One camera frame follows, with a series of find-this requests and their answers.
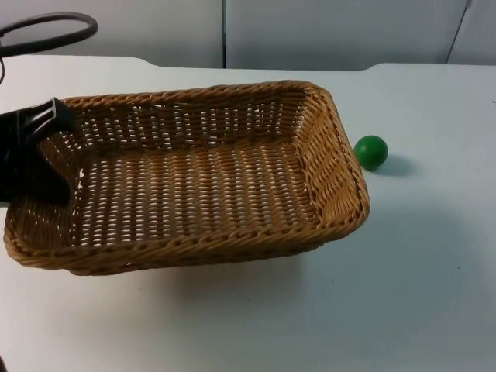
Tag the pale brown wicker basket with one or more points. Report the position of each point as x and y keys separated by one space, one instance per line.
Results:
x=217 y=182

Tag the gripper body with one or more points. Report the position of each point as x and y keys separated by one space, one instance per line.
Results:
x=15 y=147

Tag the green ball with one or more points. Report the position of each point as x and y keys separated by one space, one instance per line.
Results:
x=371 y=152

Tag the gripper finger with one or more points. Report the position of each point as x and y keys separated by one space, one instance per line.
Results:
x=58 y=116
x=46 y=182

